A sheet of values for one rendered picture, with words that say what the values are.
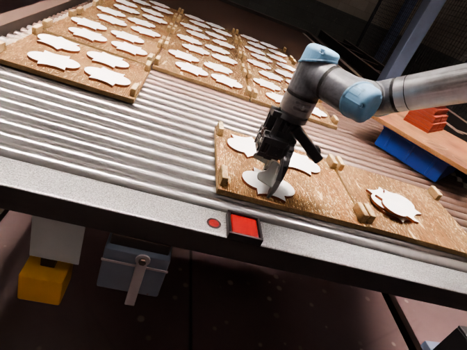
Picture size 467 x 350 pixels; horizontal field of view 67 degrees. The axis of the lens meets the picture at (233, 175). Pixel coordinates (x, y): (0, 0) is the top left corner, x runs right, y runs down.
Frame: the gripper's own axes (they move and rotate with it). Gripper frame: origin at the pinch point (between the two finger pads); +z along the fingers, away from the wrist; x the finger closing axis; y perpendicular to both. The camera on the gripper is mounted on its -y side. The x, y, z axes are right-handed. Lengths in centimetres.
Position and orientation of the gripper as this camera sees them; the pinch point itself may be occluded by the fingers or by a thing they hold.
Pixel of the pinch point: (268, 183)
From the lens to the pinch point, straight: 92.5
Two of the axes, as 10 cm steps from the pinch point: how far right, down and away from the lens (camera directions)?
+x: 0.4, 5.3, -8.4
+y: -9.4, -2.7, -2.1
